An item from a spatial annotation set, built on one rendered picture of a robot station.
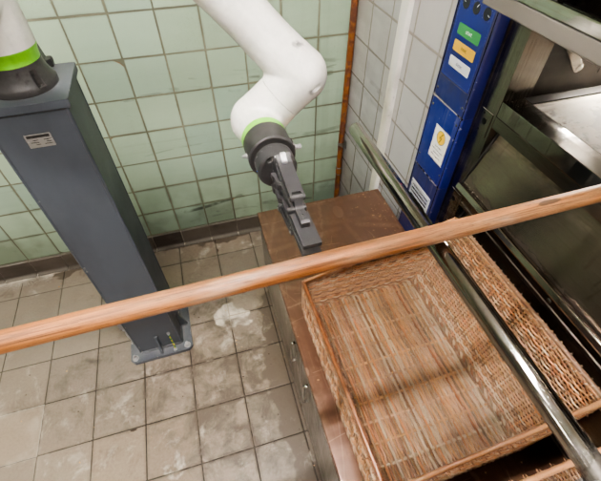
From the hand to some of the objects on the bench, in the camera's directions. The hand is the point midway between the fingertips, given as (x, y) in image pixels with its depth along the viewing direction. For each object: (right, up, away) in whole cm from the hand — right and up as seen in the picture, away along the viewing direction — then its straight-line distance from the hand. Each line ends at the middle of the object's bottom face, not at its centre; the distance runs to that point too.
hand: (305, 234), depth 60 cm
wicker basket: (+30, -37, +49) cm, 68 cm away
